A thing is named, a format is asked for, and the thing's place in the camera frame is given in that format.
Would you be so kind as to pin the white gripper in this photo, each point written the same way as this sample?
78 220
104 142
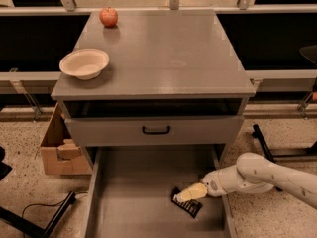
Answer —
211 183

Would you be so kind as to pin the black rxbar chocolate wrapper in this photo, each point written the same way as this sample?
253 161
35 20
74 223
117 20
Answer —
192 207

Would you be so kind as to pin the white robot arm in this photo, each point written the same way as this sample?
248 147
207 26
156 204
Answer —
253 173

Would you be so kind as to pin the grey top drawer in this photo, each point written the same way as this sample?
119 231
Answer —
92 132

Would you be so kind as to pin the open grey middle drawer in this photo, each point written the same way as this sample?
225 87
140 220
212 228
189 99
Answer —
131 188

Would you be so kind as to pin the grey drawer cabinet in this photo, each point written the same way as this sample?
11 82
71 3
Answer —
163 64

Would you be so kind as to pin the cardboard box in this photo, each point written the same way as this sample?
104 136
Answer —
60 155

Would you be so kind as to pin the white paper bowl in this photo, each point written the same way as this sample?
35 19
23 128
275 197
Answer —
84 64

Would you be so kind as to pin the black stand leg left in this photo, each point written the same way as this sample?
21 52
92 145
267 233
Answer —
38 220

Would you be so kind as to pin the red apple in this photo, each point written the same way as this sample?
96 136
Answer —
108 17

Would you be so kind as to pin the black drawer handle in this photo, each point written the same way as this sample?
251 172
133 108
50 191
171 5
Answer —
156 131

